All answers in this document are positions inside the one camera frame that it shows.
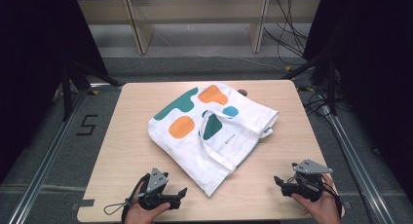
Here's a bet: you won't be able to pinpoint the bundle of black hanging cables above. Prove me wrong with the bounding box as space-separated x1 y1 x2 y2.
262 0 310 58

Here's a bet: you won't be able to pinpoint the left hand-held gripper black cable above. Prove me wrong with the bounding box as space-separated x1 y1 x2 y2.
103 172 152 224

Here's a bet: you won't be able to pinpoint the dark curtain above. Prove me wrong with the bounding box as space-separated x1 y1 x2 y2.
0 0 109 183
302 0 413 194

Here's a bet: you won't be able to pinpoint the black metal stand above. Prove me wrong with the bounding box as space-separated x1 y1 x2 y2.
60 59 124 122
280 50 339 117

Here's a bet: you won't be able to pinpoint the tangle of floor cables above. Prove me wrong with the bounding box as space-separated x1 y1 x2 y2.
296 82 347 118

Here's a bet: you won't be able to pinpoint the light wooden shelf unit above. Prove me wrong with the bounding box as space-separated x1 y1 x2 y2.
77 0 323 56

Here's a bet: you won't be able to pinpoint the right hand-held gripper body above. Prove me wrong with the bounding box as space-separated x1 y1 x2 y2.
291 159 334 203

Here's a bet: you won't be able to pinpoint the right hand-held gripper black cable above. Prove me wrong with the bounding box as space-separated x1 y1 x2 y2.
319 173 344 218

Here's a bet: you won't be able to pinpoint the white tote bag coloured blobs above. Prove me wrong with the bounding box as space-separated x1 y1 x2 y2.
147 82 280 198

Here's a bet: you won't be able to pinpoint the hand-held gripper black cable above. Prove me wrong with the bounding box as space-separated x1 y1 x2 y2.
319 173 344 218
103 172 152 224

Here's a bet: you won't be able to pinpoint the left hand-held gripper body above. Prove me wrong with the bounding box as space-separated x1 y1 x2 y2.
137 168 169 211

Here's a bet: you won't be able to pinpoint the aluminium floor rail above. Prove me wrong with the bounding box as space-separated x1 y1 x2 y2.
319 104 396 224
7 83 123 224

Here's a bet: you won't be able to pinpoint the person's right hand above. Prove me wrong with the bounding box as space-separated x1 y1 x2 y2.
290 172 342 224

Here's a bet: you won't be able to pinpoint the person's left hand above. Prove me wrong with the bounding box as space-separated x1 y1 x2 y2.
124 184 171 224

